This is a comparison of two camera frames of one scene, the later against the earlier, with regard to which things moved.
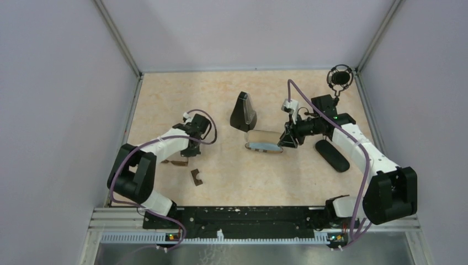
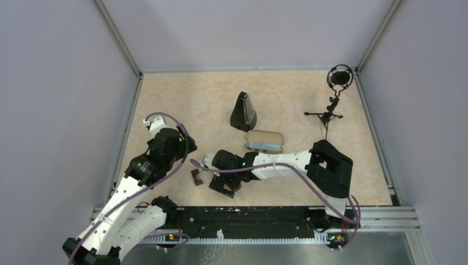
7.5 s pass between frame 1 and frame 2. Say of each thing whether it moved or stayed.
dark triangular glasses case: stayed
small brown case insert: stayed
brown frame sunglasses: moved
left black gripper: moved
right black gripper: moved
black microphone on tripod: stayed
